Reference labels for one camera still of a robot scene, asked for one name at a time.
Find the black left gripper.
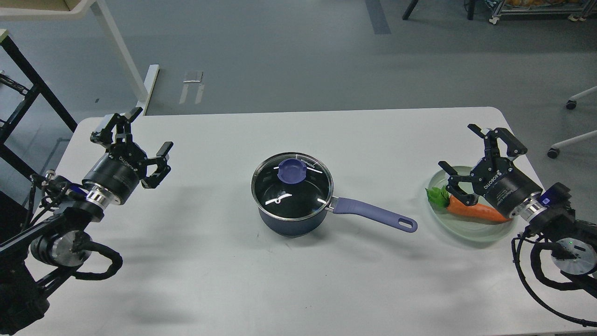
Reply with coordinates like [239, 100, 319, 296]
[82, 107, 174, 205]

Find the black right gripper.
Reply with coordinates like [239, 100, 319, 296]
[438, 124, 543, 217]

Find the glass lid with blue knob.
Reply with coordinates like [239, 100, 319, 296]
[251, 152, 334, 221]

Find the blue saucepan with handle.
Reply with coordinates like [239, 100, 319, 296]
[257, 191, 418, 238]

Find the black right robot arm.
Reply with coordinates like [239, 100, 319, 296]
[427, 124, 596, 327]

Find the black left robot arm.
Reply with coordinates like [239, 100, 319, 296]
[0, 107, 173, 335]

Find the orange toy carrot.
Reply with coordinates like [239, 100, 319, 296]
[425, 186, 510, 223]

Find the translucent green plate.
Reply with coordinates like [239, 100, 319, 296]
[427, 166, 517, 243]

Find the office chair base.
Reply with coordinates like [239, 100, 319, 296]
[547, 86, 597, 159]

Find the black metal rack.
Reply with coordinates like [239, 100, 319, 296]
[0, 29, 77, 178]

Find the metal wheeled cart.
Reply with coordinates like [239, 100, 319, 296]
[486, 0, 596, 25]

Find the white desk frame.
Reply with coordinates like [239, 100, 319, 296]
[0, 0, 160, 115]

